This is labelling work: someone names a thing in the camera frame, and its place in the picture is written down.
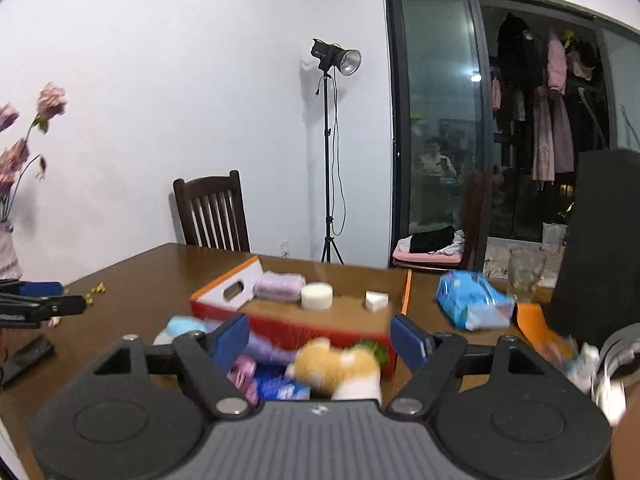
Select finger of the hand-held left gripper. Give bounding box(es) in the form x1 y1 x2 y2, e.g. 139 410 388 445
0 280 66 298
0 294 87 330

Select wooden chair with cushion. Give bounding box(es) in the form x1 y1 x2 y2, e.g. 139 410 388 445
391 170 494 272

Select black folded cloth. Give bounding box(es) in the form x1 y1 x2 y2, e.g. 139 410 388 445
410 226 457 254

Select black flat device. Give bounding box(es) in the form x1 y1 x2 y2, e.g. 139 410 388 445
0 335 56 389

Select sliding glass door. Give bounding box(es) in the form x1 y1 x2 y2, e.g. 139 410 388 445
595 15 640 154
384 0 494 269

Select black bag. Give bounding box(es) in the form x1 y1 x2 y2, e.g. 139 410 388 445
547 149 640 349

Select small snack packet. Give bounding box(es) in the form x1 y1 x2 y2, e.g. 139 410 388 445
567 344 601 391

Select yellow white plush toy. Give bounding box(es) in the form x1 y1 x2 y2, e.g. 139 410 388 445
285 337 384 402

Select light blue plush toy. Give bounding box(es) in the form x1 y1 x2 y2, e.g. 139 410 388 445
152 316 209 346

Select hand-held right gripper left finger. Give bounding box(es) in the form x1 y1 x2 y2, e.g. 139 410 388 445
91 313 262 419

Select white paper bag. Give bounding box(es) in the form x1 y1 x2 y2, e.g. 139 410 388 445
542 222 569 249

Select grey curved band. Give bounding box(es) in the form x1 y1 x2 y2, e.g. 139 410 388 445
597 324 640 387

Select white round container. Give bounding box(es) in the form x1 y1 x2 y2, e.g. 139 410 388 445
301 282 334 310

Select white folded cloth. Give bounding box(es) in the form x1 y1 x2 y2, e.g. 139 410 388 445
439 230 466 257

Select blue white packet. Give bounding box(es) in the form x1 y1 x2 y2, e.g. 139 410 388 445
255 372 314 402

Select row of hanging clothes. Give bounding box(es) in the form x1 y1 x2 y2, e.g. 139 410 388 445
490 12 614 184

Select dark wooden chair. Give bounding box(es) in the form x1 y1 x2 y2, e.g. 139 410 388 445
173 170 251 254

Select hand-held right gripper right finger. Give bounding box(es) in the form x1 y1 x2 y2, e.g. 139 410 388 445
385 314 554 419

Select orange strip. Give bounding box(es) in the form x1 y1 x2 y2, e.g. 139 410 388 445
516 302 576 361

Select studio light on tripod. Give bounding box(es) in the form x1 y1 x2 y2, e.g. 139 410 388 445
310 37 362 265

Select blue tissue packet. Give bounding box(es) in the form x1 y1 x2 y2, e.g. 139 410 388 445
436 270 516 331

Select white fluffy rug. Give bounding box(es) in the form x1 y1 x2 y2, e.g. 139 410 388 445
482 237 547 281

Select green mesh puff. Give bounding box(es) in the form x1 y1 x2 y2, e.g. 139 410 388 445
350 340 391 369

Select pink artificial flowers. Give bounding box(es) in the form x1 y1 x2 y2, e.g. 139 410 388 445
0 82 68 222

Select pink satin scrunchie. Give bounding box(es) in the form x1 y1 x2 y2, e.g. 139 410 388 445
226 355 259 404

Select folded purple towel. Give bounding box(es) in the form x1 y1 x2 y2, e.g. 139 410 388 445
253 271 307 303

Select orange red cardboard box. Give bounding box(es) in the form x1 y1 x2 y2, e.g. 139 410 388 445
190 255 414 379

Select pink seat cushion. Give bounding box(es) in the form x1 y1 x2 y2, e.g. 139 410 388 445
392 242 464 264

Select clear glass cup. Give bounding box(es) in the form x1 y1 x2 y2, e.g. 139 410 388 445
507 247 547 304

